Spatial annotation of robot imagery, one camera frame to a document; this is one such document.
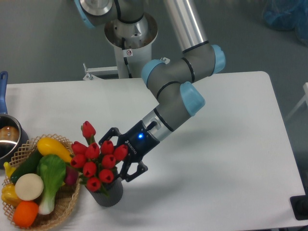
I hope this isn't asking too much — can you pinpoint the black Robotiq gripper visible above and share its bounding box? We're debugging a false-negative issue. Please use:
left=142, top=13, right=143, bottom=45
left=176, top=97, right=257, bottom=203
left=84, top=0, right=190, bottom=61
left=98, top=121, right=160, bottom=182

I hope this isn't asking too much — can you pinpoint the red tulip bouquet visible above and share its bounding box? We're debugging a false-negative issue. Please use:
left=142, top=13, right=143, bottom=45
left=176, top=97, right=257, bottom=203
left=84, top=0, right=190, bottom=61
left=70, top=121, right=128, bottom=196

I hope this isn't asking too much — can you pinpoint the dark grey ribbed vase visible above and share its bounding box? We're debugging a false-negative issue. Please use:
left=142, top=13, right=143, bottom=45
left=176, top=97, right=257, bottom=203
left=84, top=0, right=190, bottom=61
left=90, top=178, right=123, bottom=207

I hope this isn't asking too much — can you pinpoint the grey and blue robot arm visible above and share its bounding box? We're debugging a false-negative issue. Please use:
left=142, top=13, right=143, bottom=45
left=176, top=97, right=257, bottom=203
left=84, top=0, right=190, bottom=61
left=75, top=0, right=226, bottom=181

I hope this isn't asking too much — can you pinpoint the purple red radish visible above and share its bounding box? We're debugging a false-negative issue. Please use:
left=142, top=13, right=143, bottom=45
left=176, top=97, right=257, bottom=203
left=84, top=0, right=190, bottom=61
left=64, top=166, right=79, bottom=186

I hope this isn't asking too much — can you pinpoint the green bok choy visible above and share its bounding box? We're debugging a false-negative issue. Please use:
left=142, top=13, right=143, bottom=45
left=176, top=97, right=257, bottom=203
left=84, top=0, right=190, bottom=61
left=37, top=154, right=66, bottom=215

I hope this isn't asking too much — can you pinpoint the yellow squash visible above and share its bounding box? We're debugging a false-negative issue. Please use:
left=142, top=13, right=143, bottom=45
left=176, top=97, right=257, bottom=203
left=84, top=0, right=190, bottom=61
left=37, top=137, right=73, bottom=164

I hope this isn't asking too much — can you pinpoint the dark green cucumber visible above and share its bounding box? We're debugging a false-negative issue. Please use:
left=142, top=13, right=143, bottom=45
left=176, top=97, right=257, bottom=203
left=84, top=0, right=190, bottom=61
left=10, top=149, right=43, bottom=184

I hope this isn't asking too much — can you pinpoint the white round radish slice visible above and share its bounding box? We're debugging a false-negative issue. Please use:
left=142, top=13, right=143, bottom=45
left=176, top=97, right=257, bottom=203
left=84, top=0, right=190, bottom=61
left=15, top=173, right=44, bottom=201

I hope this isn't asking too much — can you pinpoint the orange fruit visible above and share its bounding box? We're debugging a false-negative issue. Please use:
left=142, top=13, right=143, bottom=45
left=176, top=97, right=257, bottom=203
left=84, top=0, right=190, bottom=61
left=13, top=201, right=39, bottom=228

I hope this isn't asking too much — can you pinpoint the yellow banana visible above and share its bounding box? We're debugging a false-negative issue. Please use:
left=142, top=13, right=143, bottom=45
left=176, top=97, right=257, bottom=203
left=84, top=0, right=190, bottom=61
left=3, top=162, right=16, bottom=179

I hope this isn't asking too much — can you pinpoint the yellow bell pepper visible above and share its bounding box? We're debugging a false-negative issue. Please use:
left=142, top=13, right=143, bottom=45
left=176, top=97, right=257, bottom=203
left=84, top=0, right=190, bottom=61
left=1, top=183, right=23, bottom=207

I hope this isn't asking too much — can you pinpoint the black device at table edge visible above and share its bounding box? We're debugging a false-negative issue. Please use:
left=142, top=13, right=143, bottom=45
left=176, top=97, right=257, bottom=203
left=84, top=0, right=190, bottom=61
left=290, top=195, right=308, bottom=220

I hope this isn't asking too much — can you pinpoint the white furniture leg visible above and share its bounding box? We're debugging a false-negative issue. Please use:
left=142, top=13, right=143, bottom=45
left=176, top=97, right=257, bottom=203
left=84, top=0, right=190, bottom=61
left=285, top=82, right=308, bottom=122

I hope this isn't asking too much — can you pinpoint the blue plastic bag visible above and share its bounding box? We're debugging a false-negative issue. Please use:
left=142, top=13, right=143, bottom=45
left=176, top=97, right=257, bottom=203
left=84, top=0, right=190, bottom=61
left=262, top=0, right=308, bottom=46

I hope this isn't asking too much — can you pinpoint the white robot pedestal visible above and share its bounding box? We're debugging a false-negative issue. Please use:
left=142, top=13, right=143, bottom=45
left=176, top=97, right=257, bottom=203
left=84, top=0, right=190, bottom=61
left=82, top=12, right=171, bottom=81

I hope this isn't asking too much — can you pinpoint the blue handled saucepan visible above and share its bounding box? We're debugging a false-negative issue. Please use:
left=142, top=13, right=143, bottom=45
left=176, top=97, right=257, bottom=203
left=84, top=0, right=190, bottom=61
left=0, top=71, right=28, bottom=170

